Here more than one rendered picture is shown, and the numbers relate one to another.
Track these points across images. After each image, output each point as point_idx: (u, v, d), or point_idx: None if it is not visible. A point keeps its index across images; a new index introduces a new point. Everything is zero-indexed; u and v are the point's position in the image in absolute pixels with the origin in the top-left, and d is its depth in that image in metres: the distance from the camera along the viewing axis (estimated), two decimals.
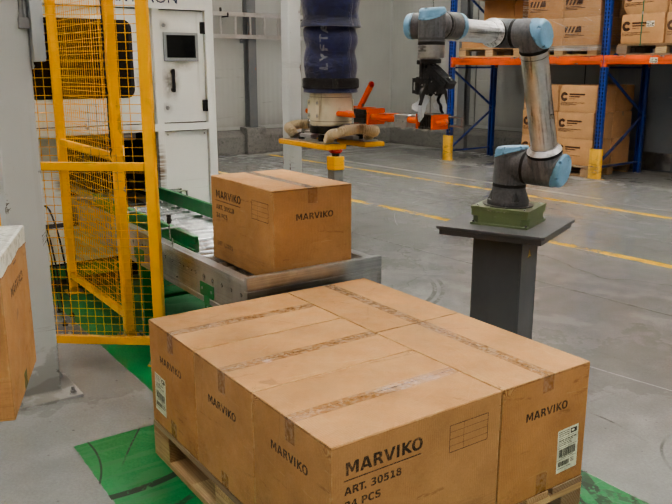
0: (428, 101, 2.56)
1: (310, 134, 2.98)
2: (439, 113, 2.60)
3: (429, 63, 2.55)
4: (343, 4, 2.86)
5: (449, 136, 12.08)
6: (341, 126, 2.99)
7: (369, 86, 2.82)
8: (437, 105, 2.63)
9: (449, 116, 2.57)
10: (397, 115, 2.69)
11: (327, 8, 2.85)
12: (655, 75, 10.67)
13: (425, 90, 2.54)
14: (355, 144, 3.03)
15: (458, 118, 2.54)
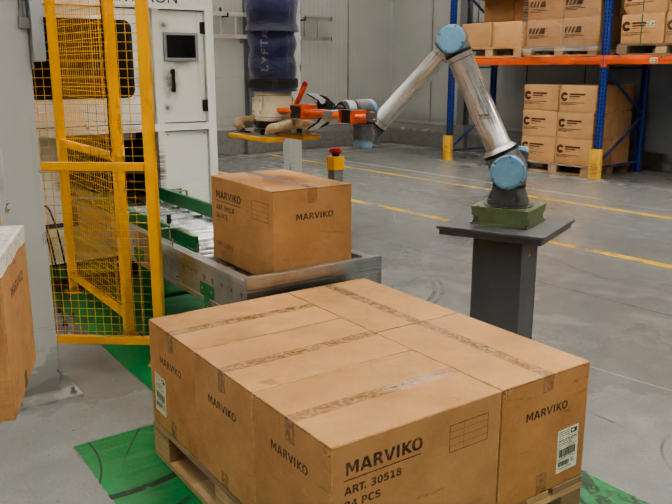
0: (320, 102, 3.23)
1: (253, 128, 3.35)
2: (359, 109, 2.96)
3: (341, 106, 3.31)
4: (280, 11, 3.22)
5: (449, 136, 12.08)
6: (281, 121, 3.35)
7: (303, 85, 3.19)
8: (314, 124, 3.27)
9: (366, 112, 2.93)
10: (324, 111, 3.05)
11: (266, 15, 3.22)
12: (655, 75, 10.67)
13: (328, 100, 3.25)
14: (294, 137, 3.39)
15: (372, 113, 2.90)
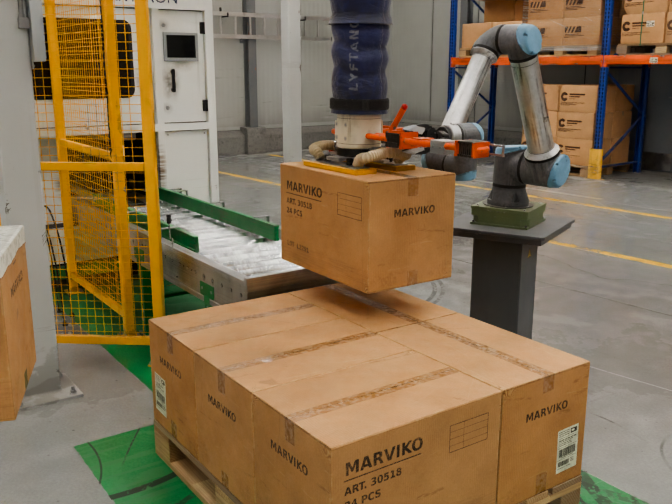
0: (420, 133, 2.72)
1: (338, 157, 2.83)
2: (479, 140, 2.45)
3: None
4: (375, 0, 2.69)
5: None
6: (370, 149, 2.84)
7: (402, 109, 2.67)
8: None
9: (489, 143, 2.42)
10: (433, 141, 2.54)
11: (358, 5, 2.69)
12: (655, 75, 10.67)
13: (427, 127, 2.73)
14: (385, 168, 2.88)
15: (498, 146, 2.39)
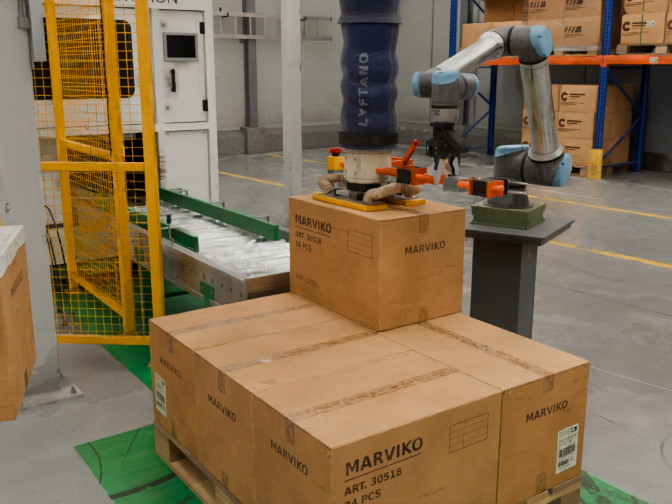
0: (443, 164, 2.55)
1: (348, 192, 2.82)
2: (493, 179, 2.44)
3: (443, 126, 2.53)
4: None
5: None
6: (380, 184, 2.83)
7: (413, 145, 2.66)
8: (449, 167, 2.61)
9: (509, 181, 2.43)
10: (446, 179, 2.53)
11: (368, 4, 2.65)
12: (655, 75, 10.67)
13: (439, 154, 2.53)
14: (395, 202, 2.87)
15: (520, 184, 2.41)
